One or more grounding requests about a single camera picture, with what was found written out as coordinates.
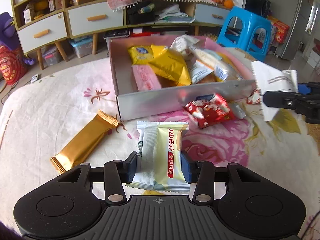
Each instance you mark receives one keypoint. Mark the gold snack bar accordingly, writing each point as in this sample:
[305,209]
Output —
[84,142]

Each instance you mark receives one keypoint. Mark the white yellow cracker packet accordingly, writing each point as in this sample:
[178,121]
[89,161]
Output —
[159,166]

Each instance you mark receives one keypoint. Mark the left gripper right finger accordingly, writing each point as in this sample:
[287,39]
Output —
[202,173]

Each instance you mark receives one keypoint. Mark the white snack packet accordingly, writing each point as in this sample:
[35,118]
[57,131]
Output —
[271,79]

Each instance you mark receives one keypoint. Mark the pink snack bar packet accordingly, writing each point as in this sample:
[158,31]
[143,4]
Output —
[145,78]

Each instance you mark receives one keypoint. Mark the red gift drum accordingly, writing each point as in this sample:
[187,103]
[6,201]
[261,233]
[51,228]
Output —
[12,65]

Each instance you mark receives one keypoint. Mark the pink cardboard box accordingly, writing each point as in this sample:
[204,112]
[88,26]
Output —
[133,104]

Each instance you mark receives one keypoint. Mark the blue plastic stool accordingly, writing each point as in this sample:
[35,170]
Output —
[250,24]

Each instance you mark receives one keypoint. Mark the black microwave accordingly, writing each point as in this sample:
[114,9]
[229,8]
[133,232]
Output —
[259,7]

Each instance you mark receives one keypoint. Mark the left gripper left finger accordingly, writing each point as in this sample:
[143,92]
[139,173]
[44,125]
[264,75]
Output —
[117,173]

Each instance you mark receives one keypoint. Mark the floral tablecloth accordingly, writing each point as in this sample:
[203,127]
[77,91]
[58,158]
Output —
[39,119]

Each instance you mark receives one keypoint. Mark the small yellow blue packet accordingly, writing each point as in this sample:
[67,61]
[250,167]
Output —
[140,54]

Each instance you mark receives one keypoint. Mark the clear rice cracker packet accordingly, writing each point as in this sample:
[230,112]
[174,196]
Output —
[212,60]

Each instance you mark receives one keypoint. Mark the clear storage bin blue lid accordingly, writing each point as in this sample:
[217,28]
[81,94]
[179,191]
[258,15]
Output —
[82,46]

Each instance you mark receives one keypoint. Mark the white barcode packet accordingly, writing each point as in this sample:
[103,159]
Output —
[198,71]

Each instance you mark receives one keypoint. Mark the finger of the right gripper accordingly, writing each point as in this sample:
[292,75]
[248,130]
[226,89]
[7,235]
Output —
[304,102]

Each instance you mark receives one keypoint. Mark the wooden tv cabinet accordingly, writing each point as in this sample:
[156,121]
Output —
[70,21]

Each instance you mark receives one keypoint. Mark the purple plush toy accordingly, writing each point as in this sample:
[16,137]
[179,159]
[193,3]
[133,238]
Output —
[10,43]

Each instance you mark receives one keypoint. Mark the red snack packet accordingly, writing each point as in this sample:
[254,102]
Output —
[210,112]

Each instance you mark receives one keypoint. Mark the yellow snack bag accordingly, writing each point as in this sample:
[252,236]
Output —
[170,65]

